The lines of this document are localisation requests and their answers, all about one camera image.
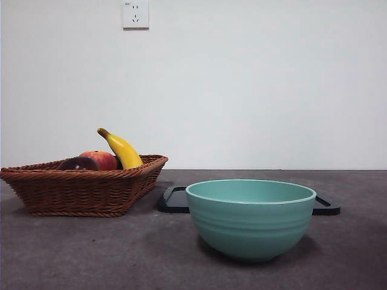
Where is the teal ribbed bowl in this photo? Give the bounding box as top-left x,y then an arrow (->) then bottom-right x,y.
185,178 -> 317,262

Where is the white wall socket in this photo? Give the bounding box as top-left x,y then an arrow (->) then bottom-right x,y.
122,1 -> 150,30

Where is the yellow banana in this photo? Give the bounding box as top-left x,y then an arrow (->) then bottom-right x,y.
96,127 -> 144,169

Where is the dark rectangular tray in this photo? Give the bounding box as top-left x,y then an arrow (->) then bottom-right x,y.
157,185 -> 342,216

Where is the red yellow apple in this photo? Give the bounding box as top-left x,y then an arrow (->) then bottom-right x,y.
79,150 -> 118,170

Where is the brown wicker basket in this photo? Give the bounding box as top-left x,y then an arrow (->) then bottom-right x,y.
0,154 -> 169,218

